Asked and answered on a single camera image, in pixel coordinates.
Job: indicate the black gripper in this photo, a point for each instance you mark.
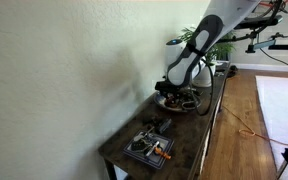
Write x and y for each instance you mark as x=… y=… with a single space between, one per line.
x=172 y=92

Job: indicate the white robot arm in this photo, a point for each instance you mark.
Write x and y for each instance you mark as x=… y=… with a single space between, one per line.
x=220 y=17

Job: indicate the keys on tray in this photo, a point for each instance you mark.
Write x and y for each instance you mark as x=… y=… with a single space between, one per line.
x=144 y=143

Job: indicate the square blue-bordered tray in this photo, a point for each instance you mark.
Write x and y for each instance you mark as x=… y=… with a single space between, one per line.
x=154 y=159

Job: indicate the blue ceramic oval bowl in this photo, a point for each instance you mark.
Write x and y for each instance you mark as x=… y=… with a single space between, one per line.
x=180 y=102

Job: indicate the black folding knife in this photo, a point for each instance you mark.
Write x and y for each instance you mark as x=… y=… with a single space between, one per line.
x=165 y=124

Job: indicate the white plant pot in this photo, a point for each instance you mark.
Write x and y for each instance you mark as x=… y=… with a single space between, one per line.
x=203 y=79

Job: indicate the white air purifier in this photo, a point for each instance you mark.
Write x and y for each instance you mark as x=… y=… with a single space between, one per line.
x=177 y=66

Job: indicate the dark wooden console table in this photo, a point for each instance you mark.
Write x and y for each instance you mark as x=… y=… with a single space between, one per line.
x=189 y=131

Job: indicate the green potted plant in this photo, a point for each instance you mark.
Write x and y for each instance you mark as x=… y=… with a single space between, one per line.
x=219 y=51

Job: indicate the white area rug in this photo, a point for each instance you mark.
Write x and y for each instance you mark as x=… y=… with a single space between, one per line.
x=273 y=98

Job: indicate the orange handled tool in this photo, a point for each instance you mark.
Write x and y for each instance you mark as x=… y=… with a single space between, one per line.
x=161 y=153

